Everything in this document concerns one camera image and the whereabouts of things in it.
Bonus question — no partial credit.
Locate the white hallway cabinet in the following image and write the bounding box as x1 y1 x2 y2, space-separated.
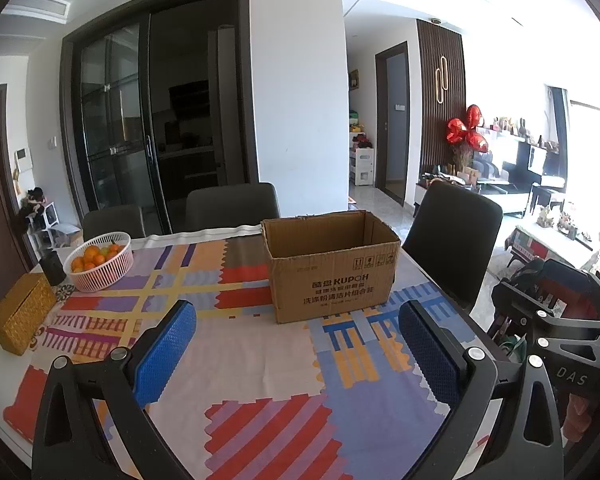
350 147 376 187

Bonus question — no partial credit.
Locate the dark media cabinet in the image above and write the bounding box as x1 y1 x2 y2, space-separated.
517 137 566 196

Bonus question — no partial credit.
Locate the yellow woven tissue box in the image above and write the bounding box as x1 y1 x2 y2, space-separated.
0 272 57 357

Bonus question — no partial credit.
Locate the pile of plush toys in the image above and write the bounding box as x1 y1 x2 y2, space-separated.
349 110 373 150

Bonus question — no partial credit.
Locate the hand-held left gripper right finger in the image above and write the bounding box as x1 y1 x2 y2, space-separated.
398 300 565 480

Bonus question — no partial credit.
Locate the brown cardboard box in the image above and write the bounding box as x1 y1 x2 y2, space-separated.
260 210 402 325

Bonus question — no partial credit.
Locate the black backpack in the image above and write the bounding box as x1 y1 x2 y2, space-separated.
490 257 551 356

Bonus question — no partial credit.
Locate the dark hallway door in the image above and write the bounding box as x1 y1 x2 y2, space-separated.
375 41 410 206

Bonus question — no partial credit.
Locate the black cup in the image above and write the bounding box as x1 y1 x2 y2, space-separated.
39 250 67 287

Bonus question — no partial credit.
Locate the colourful patterned tablecloth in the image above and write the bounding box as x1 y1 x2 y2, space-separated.
2 225 486 480

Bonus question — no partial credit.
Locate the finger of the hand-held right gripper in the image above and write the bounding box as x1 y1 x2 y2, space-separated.
491 280 600 398

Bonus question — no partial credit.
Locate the reddish brown chair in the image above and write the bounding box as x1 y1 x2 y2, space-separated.
537 260 600 326

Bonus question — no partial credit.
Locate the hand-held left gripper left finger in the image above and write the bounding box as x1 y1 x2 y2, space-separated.
31 299 198 480

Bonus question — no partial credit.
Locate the white fruit basket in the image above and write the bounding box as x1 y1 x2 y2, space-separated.
62 231 135 293

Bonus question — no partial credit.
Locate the white small shelf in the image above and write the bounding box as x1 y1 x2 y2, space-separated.
27 201 61 251

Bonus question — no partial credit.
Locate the gold wall ornament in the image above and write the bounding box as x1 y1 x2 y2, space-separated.
435 57 449 105

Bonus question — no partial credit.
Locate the pile of oranges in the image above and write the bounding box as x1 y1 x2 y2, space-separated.
71 242 123 273

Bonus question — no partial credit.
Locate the dark glass sliding door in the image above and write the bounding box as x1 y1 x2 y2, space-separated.
60 0 261 231

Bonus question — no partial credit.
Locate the dark dining chair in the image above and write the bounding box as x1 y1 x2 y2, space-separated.
401 180 504 311
185 182 281 233
81 204 147 241

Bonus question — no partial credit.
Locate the white low table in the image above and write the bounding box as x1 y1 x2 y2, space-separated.
505 222 600 273

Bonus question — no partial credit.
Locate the black plush toy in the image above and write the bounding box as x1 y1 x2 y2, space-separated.
19 187 48 221

